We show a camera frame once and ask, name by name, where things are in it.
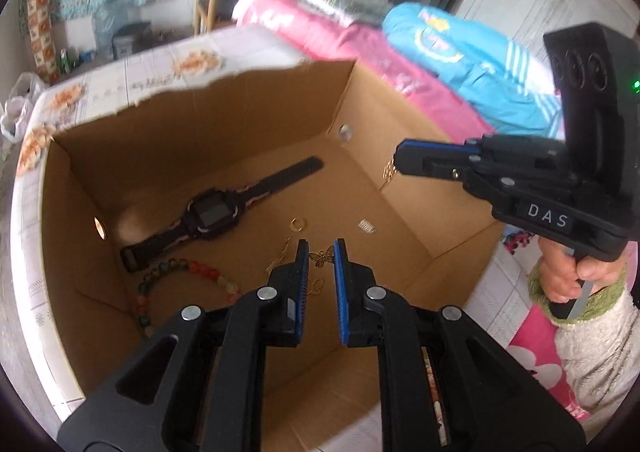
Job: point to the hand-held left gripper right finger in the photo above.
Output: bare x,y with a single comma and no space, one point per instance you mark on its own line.
341,282

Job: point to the black digital wristwatch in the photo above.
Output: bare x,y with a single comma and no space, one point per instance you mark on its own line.
205,214

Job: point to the person's right forearm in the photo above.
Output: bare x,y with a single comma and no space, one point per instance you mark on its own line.
590,362

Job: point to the brown cardboard box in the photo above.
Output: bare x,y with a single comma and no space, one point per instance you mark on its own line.
225,142

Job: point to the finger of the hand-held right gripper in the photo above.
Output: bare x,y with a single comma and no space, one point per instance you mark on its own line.
430,166
435,146

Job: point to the grey bucket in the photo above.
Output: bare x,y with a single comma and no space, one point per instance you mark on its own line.
131,40

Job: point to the blue striped jacket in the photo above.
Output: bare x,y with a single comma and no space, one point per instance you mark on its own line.
450,57

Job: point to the green bottle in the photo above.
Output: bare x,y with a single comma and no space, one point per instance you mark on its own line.
64,61

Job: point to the floral plaid tablecloth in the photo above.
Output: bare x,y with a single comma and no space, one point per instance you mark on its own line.
150,77

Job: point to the white plastic bag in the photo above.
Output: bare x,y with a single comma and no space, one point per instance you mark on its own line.
17,107

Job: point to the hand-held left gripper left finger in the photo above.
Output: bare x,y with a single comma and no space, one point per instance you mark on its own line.
301,282

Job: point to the small white comb clip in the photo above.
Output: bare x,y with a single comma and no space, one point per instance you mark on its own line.
367,225

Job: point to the patterned paper roll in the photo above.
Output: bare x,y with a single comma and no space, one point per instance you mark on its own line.
40,32

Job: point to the pink printed blanket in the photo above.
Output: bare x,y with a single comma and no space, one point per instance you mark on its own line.
360,47

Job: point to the person's right hand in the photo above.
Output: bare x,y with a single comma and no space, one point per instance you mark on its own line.
555,274

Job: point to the grey green knitted cloth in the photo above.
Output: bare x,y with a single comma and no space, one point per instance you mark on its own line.
340,5

